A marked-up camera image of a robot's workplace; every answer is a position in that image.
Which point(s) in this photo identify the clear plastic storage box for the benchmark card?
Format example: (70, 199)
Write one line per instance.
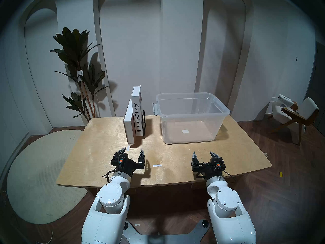
(190, 135)

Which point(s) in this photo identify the black base knob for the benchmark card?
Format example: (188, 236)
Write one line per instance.
(126, 225)
(204, 223)

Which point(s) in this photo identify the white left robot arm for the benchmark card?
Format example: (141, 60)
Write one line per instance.
(111, 195)

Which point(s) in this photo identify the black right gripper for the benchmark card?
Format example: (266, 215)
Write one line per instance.
(209, 168)

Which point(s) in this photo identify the white bag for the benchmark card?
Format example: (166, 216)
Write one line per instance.
(283, 100)

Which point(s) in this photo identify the tall dark green plant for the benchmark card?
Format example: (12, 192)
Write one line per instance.
(73, 42)

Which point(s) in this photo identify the white Arietta book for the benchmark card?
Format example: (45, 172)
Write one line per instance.
(137, 113)

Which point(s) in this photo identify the brown Homes book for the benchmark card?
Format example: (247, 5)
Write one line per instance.
(129, 124)

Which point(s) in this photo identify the white plant tag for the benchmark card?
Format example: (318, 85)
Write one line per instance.
(80, 75)

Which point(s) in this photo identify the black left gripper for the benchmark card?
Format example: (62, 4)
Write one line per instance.
(128, 166)

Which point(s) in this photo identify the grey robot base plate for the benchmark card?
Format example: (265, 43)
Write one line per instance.
(152, 239)

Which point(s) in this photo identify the light wooden table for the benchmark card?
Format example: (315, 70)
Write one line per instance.
(177, 157)

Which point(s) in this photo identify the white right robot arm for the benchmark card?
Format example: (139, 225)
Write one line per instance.
(226, 200)

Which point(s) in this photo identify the white wooden armchair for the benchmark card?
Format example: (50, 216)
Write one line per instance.
(308, 106)

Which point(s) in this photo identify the round beige rug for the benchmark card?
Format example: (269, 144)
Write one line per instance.
(38, 169)

